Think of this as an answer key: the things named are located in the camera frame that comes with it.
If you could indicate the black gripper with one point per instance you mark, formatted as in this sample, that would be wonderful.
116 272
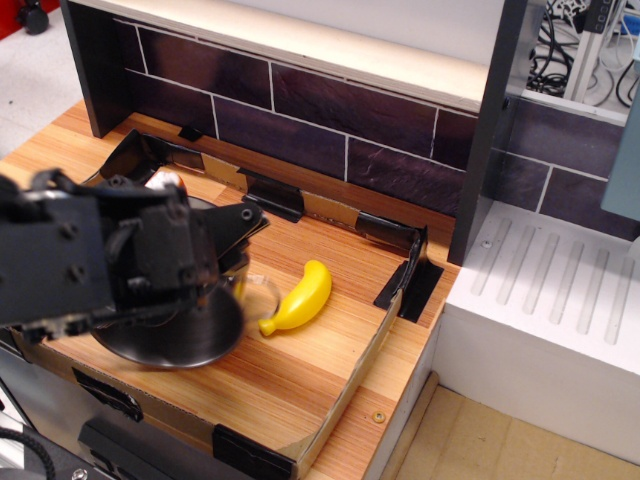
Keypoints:
160 252

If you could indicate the stainless steel pot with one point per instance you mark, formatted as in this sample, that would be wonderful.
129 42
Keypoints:
211 330

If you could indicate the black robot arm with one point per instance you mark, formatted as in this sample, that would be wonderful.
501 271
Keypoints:
76 258

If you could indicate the cardboard fence with black tape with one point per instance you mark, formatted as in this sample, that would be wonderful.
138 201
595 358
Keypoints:
308 393

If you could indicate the orange salmon sushi toy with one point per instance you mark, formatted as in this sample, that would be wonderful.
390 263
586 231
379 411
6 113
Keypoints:
163 180

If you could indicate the yellow toy banana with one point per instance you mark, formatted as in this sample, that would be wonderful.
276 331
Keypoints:
303 303

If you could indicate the black chair wheel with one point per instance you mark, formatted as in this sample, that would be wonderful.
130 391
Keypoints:
32 17

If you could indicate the brass screw in table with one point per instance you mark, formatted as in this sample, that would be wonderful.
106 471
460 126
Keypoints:
378 417

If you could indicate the dark brick backsplash shelf unit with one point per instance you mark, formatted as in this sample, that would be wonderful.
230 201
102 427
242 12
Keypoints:
400 132

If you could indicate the white toy sink drainboard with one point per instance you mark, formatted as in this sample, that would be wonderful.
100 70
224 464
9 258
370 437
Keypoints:
542 324

